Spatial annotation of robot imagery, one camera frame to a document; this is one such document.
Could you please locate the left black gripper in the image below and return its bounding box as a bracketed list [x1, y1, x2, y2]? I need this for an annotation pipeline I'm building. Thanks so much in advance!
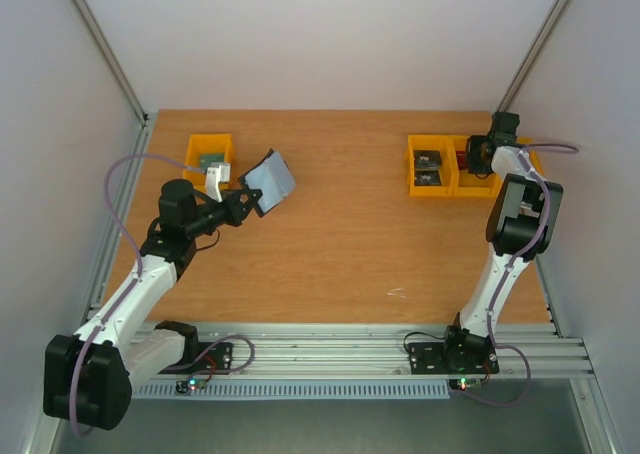
[187, 188, 262, 237]

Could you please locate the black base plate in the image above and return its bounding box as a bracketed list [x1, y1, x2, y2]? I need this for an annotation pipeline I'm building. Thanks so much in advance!
[408, 342, 500, 376]
[161, 342, 233, 375]

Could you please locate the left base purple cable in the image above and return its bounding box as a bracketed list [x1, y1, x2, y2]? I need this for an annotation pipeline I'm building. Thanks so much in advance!
[191, 334, 256, 377]

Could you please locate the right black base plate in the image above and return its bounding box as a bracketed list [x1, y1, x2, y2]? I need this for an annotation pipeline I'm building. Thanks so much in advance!
[408, 342, 500, 376]

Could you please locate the grey slotted cable duct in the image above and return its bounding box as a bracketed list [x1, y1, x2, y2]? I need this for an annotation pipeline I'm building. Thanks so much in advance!
[133, 378, 450, 401]

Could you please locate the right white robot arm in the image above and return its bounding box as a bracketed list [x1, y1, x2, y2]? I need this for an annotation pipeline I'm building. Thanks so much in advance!
[441, 112, 564, 373]

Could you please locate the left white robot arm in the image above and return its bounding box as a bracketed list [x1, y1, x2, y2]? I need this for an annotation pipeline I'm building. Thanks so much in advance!
[43, 179, 262, 430]

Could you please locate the aluminium rail frame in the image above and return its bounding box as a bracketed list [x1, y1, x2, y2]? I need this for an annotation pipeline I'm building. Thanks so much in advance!
[131, 324, 594, 378]

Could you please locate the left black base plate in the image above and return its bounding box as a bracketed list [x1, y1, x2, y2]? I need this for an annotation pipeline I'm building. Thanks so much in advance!
[161, 342, 233, 375]

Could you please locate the left yellow bin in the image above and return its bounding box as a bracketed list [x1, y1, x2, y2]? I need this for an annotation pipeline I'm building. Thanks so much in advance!
[184, 134, 235, 169]

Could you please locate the green card in bin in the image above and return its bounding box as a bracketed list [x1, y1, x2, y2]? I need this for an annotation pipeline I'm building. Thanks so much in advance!
[199, 153, 225, 170]

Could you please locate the yellow bin with blue card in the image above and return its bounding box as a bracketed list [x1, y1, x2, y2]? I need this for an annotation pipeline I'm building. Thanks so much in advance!
[517, 136, 545, 177]

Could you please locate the yellow bin with black card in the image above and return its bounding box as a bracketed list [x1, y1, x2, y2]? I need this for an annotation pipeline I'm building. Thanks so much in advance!
[405, 134, 457, 198]

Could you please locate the black card in bin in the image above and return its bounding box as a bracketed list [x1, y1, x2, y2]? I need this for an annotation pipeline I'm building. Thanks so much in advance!
[413, 150, 442, 171]
[414, 170, 442, 187]

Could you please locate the yellow bin with red card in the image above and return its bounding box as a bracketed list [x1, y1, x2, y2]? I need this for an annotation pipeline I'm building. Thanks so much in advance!
[450, 135, 502, 199]

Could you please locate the black leather card holder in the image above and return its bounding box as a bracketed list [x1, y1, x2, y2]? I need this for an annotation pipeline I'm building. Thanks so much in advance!
[238, 149, 296, 217]

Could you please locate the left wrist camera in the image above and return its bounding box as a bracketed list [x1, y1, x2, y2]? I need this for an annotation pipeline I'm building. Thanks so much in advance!
[205, 162, 231, 203]

